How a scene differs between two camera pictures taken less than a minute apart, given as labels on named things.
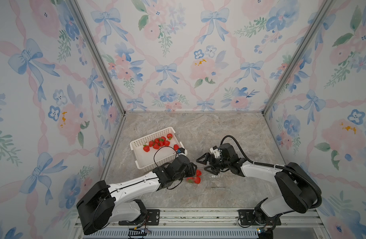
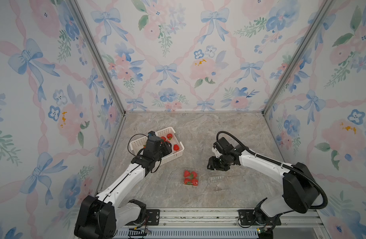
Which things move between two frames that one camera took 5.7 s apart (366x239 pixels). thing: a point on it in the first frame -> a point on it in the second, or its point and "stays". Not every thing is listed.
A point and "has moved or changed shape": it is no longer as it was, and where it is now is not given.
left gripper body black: [188, 172] -> [164, 150]
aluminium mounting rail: [218, 217] stays
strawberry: [197, 179] has moved or changed shape
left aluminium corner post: [101, 53] stays
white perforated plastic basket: [152, 151] stays
